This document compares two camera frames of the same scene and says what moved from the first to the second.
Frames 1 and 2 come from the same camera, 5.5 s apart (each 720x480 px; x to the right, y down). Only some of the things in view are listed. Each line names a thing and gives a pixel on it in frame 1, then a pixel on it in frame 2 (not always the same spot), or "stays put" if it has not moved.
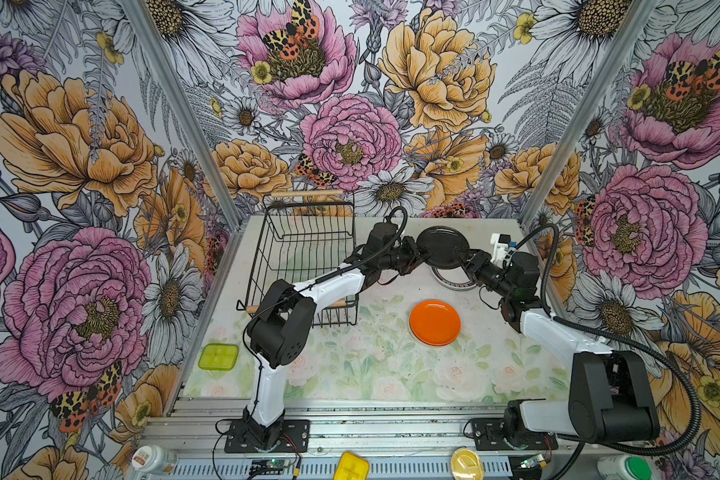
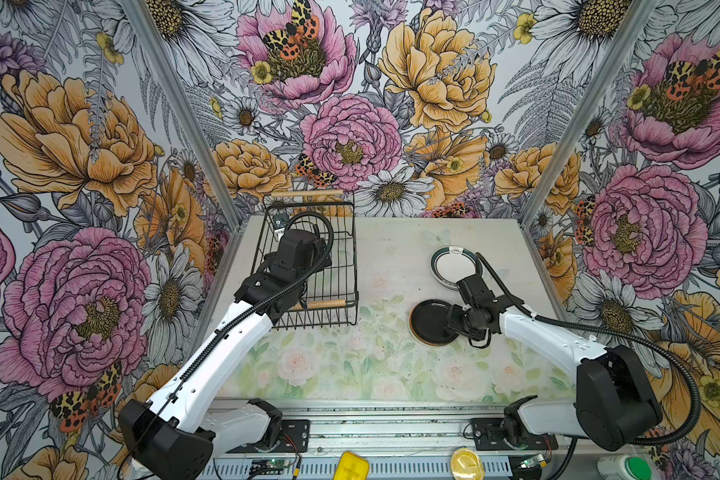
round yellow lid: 466,465 stays put
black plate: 440,241 to 428,323
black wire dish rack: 305,235 stays put
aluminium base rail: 402,439 stays put
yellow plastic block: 351,467 stays put
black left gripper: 416,255 to 268,259
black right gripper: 477,261 to 453,322
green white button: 624,467 stays put
